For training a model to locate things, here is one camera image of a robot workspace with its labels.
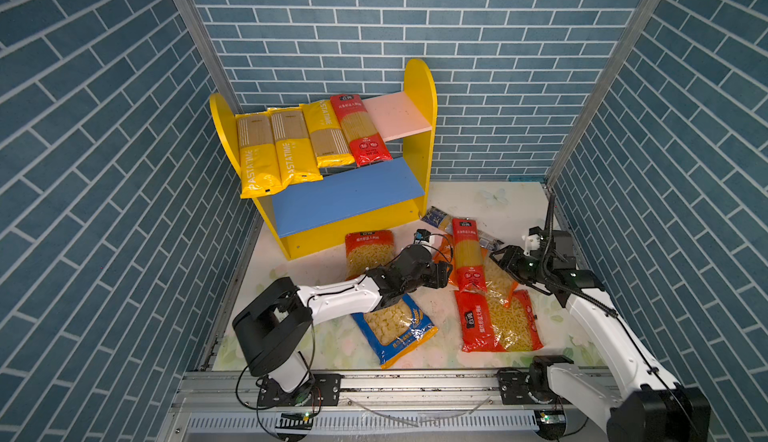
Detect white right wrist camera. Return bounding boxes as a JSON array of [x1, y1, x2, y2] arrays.
[[523, 233, 542, 257]]

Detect red labelled spaghetti bag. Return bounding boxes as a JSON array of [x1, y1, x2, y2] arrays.
[[330, 94, 393, 167]]

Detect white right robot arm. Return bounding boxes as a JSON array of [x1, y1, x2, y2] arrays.
[[490, 196, 712, 441]]

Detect orange macaroni bag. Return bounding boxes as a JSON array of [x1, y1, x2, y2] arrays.
[[433, 235, 518, 307]]

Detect red macaroni bag upper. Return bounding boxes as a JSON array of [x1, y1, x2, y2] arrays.
[[345, 230, 395, 279]]

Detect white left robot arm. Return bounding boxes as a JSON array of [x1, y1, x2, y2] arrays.
[[232, 244, 452, 410]]

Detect yellow shelf with coloured boards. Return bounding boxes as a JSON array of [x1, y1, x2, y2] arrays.
[[209, 60, 437, 259]]

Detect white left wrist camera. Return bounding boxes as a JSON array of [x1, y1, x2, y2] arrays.
[[414, 228, 438, 246]]

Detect yellow Pastatime spaghetti bag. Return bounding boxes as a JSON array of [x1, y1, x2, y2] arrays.
[[237, 114, 285, 199], [269, 110, 323, 187]]

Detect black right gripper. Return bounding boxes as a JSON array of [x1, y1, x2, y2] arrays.
[[489, 243, 550, 285]]

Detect blue shell pasta bag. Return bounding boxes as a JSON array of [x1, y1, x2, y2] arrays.
[[352, 295, 438, 369]]

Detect dark labelled spaghetti bag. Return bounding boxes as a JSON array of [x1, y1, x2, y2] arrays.
[[419, 205, 505, 251]]

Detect metal base rail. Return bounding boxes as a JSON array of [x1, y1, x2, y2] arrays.
[[162, 364, 623, 441]]

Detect red fusilli bag lower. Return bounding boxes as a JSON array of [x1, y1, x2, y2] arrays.
[[454, 290, 543, 352]]

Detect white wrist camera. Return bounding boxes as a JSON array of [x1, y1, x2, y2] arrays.
[[523, 233, 542, 257], [414, 228, 438, 246]]

